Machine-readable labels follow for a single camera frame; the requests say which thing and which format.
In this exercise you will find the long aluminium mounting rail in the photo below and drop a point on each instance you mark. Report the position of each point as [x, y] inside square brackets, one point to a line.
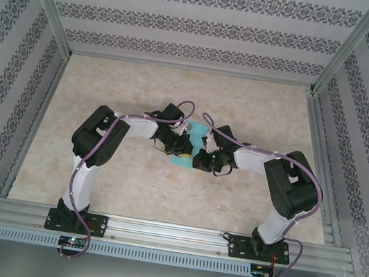
[169, 234]

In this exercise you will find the aluminium frame cross bar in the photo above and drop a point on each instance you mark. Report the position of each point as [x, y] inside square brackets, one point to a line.
[192, 68]

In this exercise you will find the aluminium frame post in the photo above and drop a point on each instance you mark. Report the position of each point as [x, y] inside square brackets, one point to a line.
[347, 48]
[51, 6]

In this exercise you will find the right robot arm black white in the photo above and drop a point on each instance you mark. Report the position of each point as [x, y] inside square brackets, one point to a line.
[272, 226]

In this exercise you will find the small green circuit board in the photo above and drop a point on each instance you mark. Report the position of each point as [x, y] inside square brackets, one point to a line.
[73, 241]
[259, 273]

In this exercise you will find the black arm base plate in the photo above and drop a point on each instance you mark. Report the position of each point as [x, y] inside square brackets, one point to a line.
[98, 226]
[239, 247]

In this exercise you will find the light blue paper sheet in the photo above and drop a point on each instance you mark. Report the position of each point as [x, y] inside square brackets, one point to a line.
[200, 132]

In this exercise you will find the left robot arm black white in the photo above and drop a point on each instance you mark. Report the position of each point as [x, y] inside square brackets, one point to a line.
[84, 186]

